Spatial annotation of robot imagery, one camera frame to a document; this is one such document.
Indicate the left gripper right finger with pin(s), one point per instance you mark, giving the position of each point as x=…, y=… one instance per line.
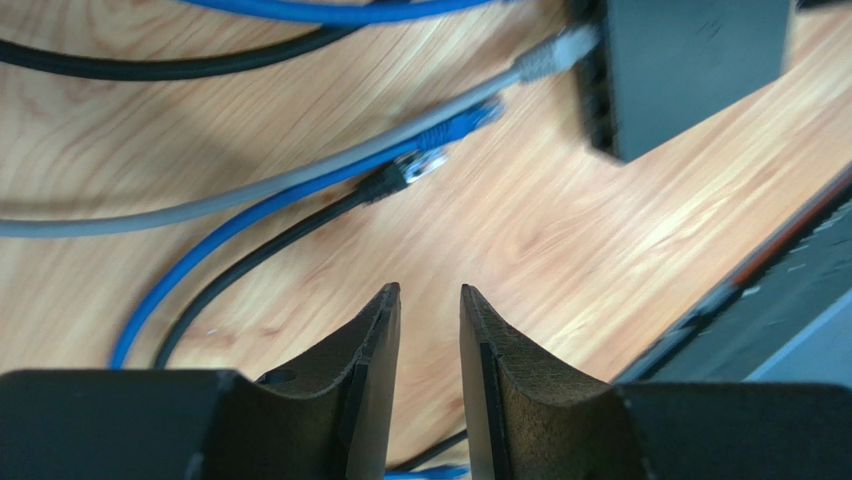
x=530, y=415

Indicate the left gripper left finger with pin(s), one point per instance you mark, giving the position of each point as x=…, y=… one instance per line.
x=324, y=414

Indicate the black network switch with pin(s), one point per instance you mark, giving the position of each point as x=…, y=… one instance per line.
x=662, y=67

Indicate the aluminium frame rail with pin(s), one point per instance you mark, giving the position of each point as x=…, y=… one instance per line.
x=820, y=352

